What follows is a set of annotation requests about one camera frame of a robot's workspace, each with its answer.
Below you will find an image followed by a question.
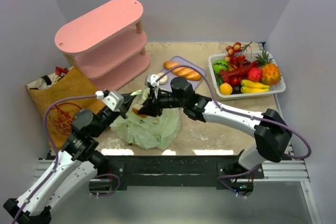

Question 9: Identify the lower yellow toy banana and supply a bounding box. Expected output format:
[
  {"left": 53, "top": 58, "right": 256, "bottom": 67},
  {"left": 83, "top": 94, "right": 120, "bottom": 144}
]
[{"left": 240, "top": 87, "right": 269, "bottom": 93}]

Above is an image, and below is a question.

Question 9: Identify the yellow toy banana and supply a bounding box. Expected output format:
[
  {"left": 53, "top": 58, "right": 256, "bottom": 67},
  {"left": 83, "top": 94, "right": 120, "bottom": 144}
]
[
  {"left": 240, "top": 87, "right": 269, "bottom": 93},
  {"left": 240, "top": 79, "right": 269, "bottom": 89}
]

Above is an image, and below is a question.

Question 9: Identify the dark purple toy plum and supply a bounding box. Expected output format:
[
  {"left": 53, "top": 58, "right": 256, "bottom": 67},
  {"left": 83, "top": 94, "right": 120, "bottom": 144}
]
[{"left": 232, "top": 85, "right": 241, "bottom": 94}]

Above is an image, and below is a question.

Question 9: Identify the light green plastic bag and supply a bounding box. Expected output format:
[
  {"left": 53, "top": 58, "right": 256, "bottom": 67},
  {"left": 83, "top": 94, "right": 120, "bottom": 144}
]
[{"left": 110, "top": 88, "right": 181, "bottom": 150}]

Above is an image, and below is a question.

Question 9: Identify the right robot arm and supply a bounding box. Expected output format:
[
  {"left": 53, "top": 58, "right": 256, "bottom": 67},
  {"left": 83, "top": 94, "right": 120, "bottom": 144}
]
[{"left": 138, "top": 74, "right": 292, "bottom": 170}]

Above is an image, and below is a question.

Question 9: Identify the chocolate drizzled white donut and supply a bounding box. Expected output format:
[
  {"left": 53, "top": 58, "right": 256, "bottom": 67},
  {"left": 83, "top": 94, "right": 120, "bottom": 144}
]
[{"left": 132, "top": 104, "right": 147, "bottom": 118}]

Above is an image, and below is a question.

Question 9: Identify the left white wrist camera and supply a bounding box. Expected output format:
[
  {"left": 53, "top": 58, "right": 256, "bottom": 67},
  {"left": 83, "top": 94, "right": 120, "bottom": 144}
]
[{"left": 95, "top": 90, "right": 124, "bottom": 112}]

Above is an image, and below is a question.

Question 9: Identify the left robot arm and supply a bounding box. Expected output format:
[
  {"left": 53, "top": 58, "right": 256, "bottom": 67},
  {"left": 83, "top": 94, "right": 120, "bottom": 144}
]
[{"left": 3, "top": 90, "right": 135, "bottom": 223}]

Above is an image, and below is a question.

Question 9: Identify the toy pineapple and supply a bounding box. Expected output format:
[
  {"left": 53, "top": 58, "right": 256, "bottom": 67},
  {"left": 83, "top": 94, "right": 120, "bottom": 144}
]
[{"left": 256, "top": 50, "right": 281, "bottom": 86}]

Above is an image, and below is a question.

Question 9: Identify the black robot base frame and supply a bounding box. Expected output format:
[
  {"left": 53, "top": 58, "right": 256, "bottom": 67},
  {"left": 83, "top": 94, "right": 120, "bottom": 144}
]
[{"left": 89, "top": 155, "right": 264, "bottom": 196}]

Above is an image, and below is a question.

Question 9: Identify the upper yellow toy banana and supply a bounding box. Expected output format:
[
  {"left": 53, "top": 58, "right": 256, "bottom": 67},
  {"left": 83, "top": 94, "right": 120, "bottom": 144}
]
[{"left": 240, "top": 79, "right": 269, "bottom": 89}]

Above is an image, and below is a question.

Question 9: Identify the red toy pomegranate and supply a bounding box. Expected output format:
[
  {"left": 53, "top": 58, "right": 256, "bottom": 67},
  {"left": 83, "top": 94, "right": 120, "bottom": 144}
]
[{"left": 247, "top": 68, "right": 263, "bottom": 82}]

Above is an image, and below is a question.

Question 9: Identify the red Chuba chips bag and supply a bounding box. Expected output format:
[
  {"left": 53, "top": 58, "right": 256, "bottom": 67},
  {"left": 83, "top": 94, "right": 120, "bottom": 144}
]
[{"left": 55, "top": 67, "right": 69, "bottom": 79}]

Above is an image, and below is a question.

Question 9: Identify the pink two-tier shelf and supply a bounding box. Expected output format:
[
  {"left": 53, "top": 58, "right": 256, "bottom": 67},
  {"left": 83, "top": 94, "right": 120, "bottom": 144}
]
[{"left": 55, "top": 0, "right": 150, "bottom": 90}]

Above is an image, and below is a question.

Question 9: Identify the white plastic basket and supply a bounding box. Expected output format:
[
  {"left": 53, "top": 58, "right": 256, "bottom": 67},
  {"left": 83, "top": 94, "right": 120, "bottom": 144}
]
[{"left": 208, "top": 54, "right": 286, "bottom": 101}]

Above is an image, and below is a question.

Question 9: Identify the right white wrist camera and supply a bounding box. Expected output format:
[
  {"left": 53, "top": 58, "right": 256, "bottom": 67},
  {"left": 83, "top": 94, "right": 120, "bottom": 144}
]
[{"left": 145, "top": 74, "right": 160, "bottom": 98}]

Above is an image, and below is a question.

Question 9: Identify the toy orange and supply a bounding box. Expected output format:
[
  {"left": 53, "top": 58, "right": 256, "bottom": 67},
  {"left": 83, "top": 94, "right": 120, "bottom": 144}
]
[{"left": 219, "top": 83, "right": 233, "bottom": 95}]

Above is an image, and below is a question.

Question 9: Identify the red toy lobster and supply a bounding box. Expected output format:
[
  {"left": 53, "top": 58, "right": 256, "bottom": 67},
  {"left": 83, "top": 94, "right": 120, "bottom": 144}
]
[{"left": 220, "top": 61, "right": 259, "bottom": 83}]

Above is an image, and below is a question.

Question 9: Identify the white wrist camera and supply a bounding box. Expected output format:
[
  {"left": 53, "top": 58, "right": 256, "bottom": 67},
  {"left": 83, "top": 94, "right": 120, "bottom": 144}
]
[
  {"left": 95, "top": 90, "right": 124, "bottom": 112},
  {"left": 145, "top": 74, "right": 160, "bottom": 98}
]

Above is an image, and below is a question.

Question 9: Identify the plain white donut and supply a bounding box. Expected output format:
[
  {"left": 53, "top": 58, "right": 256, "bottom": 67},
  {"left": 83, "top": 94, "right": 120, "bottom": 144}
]
[{"left": 156, "top": 72, "right": 168, "bottom": 85}]

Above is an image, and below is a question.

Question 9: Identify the red yellow berry sprig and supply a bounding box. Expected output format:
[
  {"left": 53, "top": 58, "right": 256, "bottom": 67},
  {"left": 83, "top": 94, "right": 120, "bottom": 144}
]
[{"left": 224, "top": 42, "right": 252, "bottom": 64}]

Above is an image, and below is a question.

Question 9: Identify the red toy apple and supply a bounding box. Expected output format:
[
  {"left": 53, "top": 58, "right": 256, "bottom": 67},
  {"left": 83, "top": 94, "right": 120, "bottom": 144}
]
[{"left": 229, "top": 77, "right": 242, "bottom": 86}]

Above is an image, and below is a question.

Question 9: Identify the green toy watermelon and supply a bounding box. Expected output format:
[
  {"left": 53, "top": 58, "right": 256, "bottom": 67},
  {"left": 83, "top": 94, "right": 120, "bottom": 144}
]
[{"left": 212, "top": 60, "right": 228, "bottom": 75}]

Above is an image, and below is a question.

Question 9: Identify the toy baguette bread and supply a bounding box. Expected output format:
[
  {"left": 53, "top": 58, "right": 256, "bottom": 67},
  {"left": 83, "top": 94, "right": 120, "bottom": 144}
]
[{"left": 163, "top": 61, "right": 202, "bottom": 81}]

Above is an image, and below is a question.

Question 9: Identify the brown Trader Joe's bag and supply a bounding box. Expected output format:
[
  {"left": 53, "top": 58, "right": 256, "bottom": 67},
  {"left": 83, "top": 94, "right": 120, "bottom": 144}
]
[{"left": 26, "top": 66, "right": 104, "bottom": 149}]

